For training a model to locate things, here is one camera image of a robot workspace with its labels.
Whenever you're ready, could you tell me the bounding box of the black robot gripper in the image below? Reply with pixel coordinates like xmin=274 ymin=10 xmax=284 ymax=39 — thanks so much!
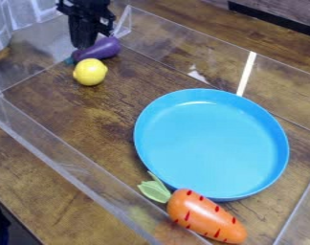
xmin=56 ymin=0 xmax=115 ymax=49

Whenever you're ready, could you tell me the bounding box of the purple toy eggplant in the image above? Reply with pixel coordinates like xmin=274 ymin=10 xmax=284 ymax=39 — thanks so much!
xmin=64 ymin=36 xmax=120 ymax=64

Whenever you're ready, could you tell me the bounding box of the yellow toy lemon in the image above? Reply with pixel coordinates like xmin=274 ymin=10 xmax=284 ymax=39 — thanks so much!
xmin=74 ymin=58 xmax=108 ymax=86

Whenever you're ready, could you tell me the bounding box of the blue round tray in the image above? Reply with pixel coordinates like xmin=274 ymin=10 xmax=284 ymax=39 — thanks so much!
xmin=134 ymin=88 xmax=290 ymax=202

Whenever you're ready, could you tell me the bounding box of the white patterned curtain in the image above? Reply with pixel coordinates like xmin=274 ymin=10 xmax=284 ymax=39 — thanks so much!
xmin=0 ymin=0 xmax=68 ymax=52

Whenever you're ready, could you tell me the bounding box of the orange toy carrot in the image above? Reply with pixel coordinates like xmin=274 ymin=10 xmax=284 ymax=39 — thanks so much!
xmin=138 ymin=172 xmax=247 ymax=244

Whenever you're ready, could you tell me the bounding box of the clear acrylic enclosure wall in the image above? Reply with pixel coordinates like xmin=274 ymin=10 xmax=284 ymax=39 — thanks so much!
xmin=0 ymin=0 xmax=310 ymax=245

